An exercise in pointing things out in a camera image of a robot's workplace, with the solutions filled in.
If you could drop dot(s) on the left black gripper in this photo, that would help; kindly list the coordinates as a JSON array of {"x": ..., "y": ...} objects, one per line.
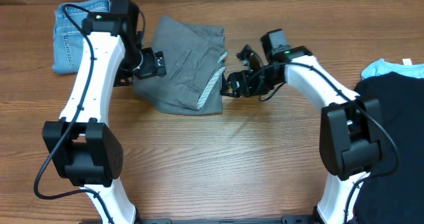
[{"x": 150, "y": 69}]

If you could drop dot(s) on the grey cargo shorts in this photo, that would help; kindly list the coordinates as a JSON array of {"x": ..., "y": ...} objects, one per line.
[{"x": 195, "y": 62}]

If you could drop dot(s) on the light blue t-shirt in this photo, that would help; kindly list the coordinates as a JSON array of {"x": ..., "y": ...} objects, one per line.
[{"x": 382, "y": 67}]

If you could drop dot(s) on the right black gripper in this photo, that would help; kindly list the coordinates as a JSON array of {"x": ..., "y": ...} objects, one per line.
[{"x": 248, "y": 89}]

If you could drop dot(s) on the black t-shirt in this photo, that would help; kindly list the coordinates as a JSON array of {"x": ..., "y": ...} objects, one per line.
[{"x": 397, "y": 198}]

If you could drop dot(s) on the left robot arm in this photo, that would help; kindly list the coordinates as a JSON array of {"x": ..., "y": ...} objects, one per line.
[{"x": 81, "y": 145}]

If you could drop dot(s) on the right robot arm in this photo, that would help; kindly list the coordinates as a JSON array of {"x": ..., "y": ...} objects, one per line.
[{"x": 349, "y": 143}]

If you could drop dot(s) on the folded blue denim jeans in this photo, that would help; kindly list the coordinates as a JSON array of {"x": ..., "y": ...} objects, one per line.
[{"x": 68, "y": 40}]

